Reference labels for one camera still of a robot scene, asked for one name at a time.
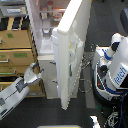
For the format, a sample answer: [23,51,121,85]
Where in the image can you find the white fridge middle drawer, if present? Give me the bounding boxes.
[38,55,57,81]

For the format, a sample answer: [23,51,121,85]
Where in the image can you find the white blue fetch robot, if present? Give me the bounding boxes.
[92,33,128,105]

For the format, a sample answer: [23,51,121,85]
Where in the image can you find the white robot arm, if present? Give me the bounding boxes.
[0,63,43,120]

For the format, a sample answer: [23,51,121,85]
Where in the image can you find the white fridge drawer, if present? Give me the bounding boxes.
[43,78,58,99]
[38,55,57,81]

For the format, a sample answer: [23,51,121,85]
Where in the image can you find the wooden drawer cabinet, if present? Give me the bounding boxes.
[0,16,47,99]

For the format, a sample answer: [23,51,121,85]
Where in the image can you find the white fridge bottom drawer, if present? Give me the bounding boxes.
[43,78,58,99]

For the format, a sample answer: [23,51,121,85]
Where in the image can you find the grey box on cabinet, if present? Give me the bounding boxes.
[0,5,27,17]

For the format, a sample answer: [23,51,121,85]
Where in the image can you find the fridge interior shelves with food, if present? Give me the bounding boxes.
[25,0,70,55]

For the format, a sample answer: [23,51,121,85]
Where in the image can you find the coiled cable on floor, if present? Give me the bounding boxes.
[78,78,93,94]

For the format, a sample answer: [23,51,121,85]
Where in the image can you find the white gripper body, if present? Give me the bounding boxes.
[24,68,42,85]

